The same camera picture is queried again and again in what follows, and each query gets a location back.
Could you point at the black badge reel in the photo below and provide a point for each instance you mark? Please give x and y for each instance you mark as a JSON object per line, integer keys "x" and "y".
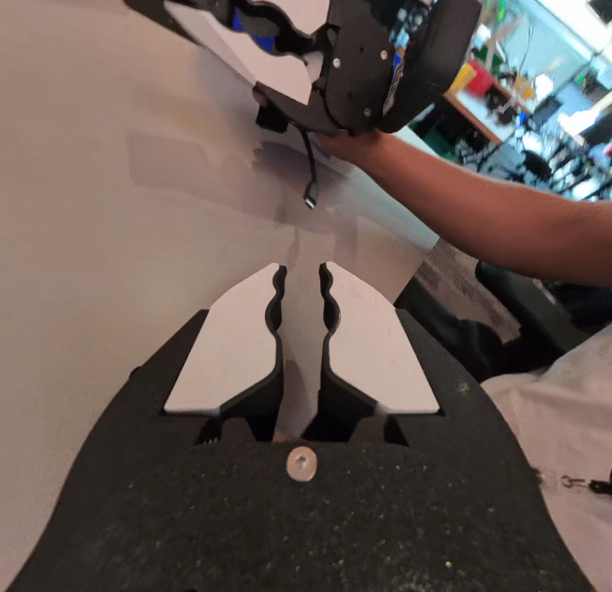
{"x": 600, "y": 486}

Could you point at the grey desk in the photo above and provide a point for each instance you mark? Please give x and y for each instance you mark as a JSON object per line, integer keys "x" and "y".
{"x": 95, "y": 219}

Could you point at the person's black trousers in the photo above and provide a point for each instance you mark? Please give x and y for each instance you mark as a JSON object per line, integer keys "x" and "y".
{"x": 454, "y": 333}

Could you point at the person's right forearm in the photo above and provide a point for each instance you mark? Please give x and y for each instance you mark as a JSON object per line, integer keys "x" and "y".
{"x": 502, "y": 219}

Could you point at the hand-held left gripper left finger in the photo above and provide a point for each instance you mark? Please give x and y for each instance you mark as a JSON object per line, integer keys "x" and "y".
{"x": 229, "y": 343}

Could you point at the person's white shirt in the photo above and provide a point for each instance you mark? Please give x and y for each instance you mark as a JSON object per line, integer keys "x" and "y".
{"x": 564, "y": 410}

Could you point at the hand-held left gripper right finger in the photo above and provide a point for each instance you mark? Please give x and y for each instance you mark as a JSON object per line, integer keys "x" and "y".
{"x": 377, "y": 352}

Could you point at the person's right hand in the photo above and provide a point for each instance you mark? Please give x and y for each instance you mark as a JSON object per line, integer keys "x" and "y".
{"x": 354, "y": 147}

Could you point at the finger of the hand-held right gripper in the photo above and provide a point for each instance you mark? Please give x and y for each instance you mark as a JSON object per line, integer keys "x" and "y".
{"x": 248, "y": 61}
{"x": 296, "y": 6}

